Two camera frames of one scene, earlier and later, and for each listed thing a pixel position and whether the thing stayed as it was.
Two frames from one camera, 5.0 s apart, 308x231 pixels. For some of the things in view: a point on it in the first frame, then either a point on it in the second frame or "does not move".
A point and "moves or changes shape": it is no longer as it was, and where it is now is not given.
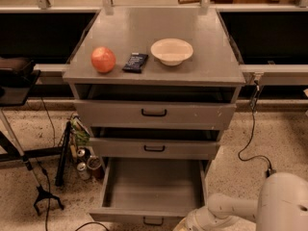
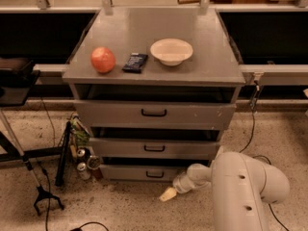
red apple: [103, 60] does not move
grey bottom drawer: [150, 192] moves or changes shape
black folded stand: [64, 156] does not move
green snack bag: [81, 135] does not move
